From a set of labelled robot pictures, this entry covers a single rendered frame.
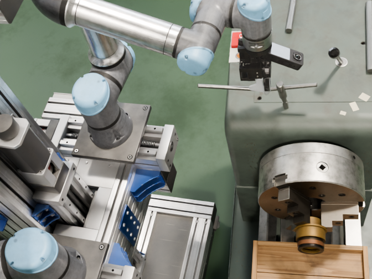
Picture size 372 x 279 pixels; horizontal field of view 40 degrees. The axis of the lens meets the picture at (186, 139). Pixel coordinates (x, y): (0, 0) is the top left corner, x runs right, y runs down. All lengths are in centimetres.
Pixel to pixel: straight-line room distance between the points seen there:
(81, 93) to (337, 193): 80
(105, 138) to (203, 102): 156
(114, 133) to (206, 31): 59
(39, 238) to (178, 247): 124
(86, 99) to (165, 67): 187
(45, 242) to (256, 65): 71
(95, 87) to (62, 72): 207
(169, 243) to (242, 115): 114
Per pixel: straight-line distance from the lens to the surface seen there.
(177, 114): 312
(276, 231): 181
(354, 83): 161
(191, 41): 117
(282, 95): 148
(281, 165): 149
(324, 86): 159
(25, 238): 138
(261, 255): 174
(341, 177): 148
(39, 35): 393
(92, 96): 153
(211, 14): 122
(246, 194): 191
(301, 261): 173
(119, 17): 120
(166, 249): 252
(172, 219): 257
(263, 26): 124
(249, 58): 135
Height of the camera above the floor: 253
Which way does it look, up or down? 57 degrees down
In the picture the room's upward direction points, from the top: 19 degrees counter-clockwise
